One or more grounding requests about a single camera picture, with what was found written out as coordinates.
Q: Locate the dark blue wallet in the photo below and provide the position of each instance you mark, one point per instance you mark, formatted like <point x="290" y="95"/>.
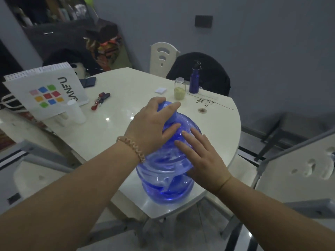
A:
<point x="87" y="82"/>

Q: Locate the person's left hand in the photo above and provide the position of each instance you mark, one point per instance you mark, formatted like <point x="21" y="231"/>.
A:
<point x="146" y="130"/>

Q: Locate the large blue water jug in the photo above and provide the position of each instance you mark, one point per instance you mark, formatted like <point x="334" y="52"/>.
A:
<point x="165" y="175"/>

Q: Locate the white paper bag coloured squares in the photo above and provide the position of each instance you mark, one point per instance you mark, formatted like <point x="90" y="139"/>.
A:
<point x="26" y="86"/>

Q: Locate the white table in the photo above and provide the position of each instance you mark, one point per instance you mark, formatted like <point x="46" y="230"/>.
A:
<point x="125" y="86"/>

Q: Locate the person's right forearm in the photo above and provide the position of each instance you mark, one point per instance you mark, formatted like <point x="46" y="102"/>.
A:
<point x="274" y="222"/>

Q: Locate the white dining chair seat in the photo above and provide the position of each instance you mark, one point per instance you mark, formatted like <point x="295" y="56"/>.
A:
<point x="31" y="177"/>

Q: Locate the grey stool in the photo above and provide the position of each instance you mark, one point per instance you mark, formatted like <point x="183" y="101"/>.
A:
<point x="301" y="125"/>

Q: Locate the black wall switch plate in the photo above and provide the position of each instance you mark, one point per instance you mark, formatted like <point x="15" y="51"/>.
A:
<point x="203" y="21"/>

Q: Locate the pile of colourful clothes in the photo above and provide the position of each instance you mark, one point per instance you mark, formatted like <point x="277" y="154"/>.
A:
<point x="110" y="49"/>

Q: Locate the key bunch with red tags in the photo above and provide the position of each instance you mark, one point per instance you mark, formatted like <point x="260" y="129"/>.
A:
<point x="100" y="97"/>

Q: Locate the glass jar with silver lid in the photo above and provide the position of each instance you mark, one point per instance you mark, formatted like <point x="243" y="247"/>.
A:
<point x="179" y="91"/>

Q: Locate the small white card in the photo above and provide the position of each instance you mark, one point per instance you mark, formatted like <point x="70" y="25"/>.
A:
<point x="160" y="90"/>

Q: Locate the person's right hand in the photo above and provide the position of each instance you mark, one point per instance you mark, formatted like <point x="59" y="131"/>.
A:
<point x="209" y="167"/>

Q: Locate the dark blue metal flask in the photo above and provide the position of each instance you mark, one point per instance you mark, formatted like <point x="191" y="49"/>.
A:
<point x="194" y="81"/>

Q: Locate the person's left forearm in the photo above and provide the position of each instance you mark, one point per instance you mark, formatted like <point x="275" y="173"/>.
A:
<point x="68" y="201"/>

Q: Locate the translucent pouch with white cap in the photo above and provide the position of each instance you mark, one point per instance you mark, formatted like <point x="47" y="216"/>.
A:
<point x="76" y="112"/>

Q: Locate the white chair with arc cutouts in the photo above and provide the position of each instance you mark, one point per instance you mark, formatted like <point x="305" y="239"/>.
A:
<point x="293" y="185"/>
<point x="157" y="65"/>

